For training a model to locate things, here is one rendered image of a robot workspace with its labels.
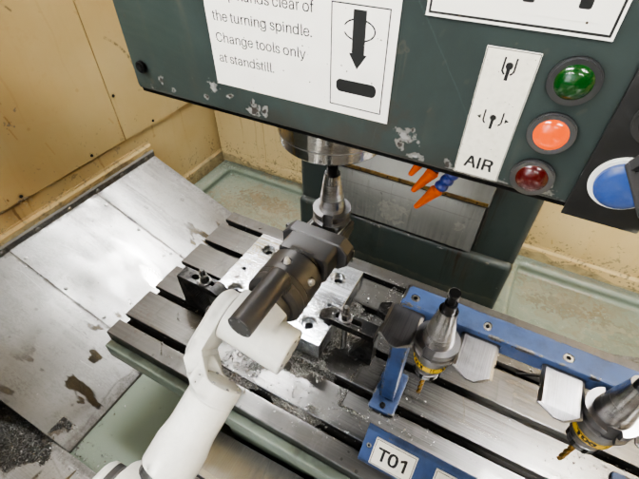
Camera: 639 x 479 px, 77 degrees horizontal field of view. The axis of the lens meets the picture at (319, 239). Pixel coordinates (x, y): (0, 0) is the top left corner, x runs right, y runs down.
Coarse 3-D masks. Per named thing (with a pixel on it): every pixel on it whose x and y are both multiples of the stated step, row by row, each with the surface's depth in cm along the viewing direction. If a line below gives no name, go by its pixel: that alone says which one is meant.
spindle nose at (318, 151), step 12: (288, 132) 52; (288, 144) 54; (300, 144) 51; (312, 144) 51; (324, 144) 50; (336, 144) 50; (300, 156) 53; (312, 156) 52; (324, 156) 51; (336, 156) 51; (348, 156) 52; (360, 156) 52; (372, 156) 53
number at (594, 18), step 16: (496, 0) 22; (512, 0) 21; (528, 0) 21; (544, 0) 21; (560, 0) 20; (576, 0) 20; (592, 0) 20; (608, 0) 20; (544, 16) 21; (560, 16) 21; (576, 16) 21; (592, 16) 20
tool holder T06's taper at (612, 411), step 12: (624, 384) 46; (600, 396) 50; (612, 396) 48; (624, 396) 46; (636, 396) 45; (600, 408) 49; (612, 408) 48; (624, 408) 46; (636, 408) 46; (612, 420) 48; (624, 420) 47; (636, 420) 47
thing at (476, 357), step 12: (468, 336) 58; (468, 348) 57; (480, 348) 57; (492, 348) 57; (456, 360) 56; (468, 360) 56; (480, 360) 56; (492, 360) 56; (468, 372) 55; (480, 372) 55; (492, 372) 55
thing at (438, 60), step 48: (144, 0) 33; (192, 0) 31; (144, 48) 37; (192, 48) 34; (432, 48) 25; (480, 48) 24; (528, 48) 23; (576, 48) 22; (624, 48) 21; (192, 96) 38; (240, 96) 35; (432, 96) 27; (528, 96) 24; (384, 144) 31; (432, 144) 29; (528, 144) 26; (576, 144) 24
